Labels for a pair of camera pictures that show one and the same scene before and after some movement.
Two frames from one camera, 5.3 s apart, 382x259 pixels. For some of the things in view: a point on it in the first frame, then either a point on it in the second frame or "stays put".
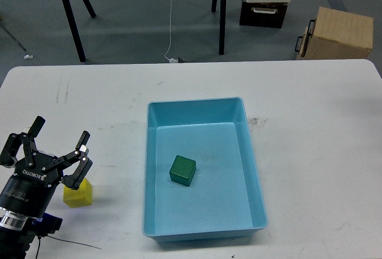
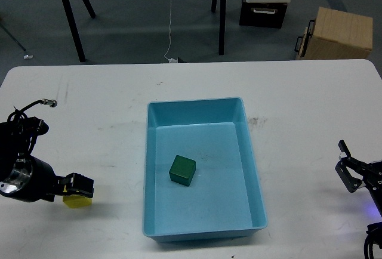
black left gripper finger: (75, 179) to (77, 184)
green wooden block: (182, 170) stays put
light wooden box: (336, 34) stays put
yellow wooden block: (82, 197) stays put
